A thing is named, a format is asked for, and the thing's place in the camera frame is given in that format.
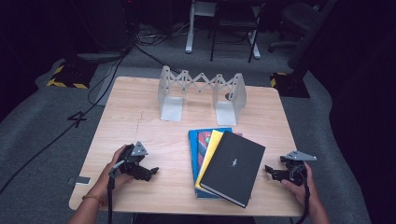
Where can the yellow-black striped base plate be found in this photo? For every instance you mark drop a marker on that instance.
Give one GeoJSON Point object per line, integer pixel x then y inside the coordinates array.
{"type": "Point", "coordinates": [70, 76]}
{"type": "Point", "coordinates": [289, 85]}

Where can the white desk frame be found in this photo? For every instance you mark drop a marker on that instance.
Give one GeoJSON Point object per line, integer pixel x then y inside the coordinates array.
{"type": "Point", "coordinates": [190, 31]}

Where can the dark stand column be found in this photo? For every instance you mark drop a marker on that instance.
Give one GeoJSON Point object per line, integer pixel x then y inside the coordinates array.
{"type": "Point", "coordinates": [306, 43]}

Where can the grey tape piece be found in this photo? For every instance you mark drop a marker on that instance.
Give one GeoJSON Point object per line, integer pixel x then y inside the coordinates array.
{"type": "Point", "coordinates": [81, 180]}

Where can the person's right hand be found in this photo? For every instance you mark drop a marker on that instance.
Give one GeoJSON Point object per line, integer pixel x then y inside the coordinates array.
{"type": "Point", "coordinates": [303, 193]}

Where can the dark office chair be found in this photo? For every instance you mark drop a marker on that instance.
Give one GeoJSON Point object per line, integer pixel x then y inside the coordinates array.
{"type": "Point", "coordinates": [295, 18]}

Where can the black chair frame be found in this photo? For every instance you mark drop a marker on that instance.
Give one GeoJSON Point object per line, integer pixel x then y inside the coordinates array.
{"type": "Point", "coordinates": [214, 34]}

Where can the blue book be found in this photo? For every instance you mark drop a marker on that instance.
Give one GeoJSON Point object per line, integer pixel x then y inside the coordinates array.
{"type": "Point", "coordinates": [193, 155]}

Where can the person's left hand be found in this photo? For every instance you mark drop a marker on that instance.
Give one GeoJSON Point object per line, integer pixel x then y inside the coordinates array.
{"type": "Point", "coordinates": [109, 183]}

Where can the black hardcover book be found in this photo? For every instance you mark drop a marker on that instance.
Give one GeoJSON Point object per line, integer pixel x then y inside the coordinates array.
{"type": "Point", "coordinates": [233, 168]}

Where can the white expandable bookend rack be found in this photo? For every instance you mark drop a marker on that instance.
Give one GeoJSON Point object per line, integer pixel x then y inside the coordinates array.
{"type": "Point", "coordinates": [171, 109]}

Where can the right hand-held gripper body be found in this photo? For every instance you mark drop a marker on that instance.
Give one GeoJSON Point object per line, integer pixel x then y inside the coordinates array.
{"type": "Point", "coordinates": [295, 174]}

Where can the grey flat stand base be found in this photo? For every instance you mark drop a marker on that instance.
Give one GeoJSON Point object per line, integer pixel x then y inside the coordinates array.
{"type": "Point", "coordinates": [96, 56]}

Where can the yellow book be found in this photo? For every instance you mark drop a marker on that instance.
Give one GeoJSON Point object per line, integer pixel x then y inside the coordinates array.
{"type": "Point", "coordinates": [210, 152]}

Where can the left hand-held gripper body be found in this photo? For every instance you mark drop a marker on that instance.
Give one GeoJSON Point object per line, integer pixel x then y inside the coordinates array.
{"type": "Point", "coordinates": [132, 163]}

